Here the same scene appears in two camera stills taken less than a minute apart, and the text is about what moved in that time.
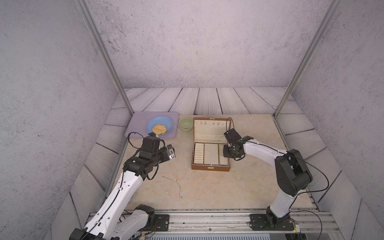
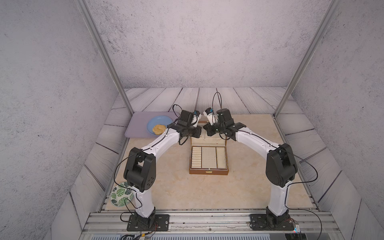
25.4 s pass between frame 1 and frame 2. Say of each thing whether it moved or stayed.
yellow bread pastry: stayed
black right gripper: moved
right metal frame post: stayed
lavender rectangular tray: stayed
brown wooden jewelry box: moved
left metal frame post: stayed
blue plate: stayed
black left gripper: moved
